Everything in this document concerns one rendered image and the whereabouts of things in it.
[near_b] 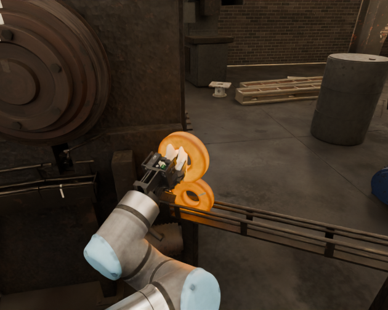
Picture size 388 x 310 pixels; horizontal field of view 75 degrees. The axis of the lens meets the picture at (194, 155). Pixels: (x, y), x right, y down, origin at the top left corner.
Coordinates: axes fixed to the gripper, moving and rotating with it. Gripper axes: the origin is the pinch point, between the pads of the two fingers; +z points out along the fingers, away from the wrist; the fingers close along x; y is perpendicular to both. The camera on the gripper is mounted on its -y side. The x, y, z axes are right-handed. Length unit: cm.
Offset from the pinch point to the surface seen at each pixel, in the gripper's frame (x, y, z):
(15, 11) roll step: 43, 37, 1
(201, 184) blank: -3.4, -16.3, 2.2
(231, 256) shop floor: -7, -101, 18
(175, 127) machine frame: 16.9, -12.2, 23.2
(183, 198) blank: 3.6, -23.8, -0.4
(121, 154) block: 31.5, -14.3, 4.0
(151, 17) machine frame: 25.0, 25.6, 33.8
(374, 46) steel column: -93, -116, 384
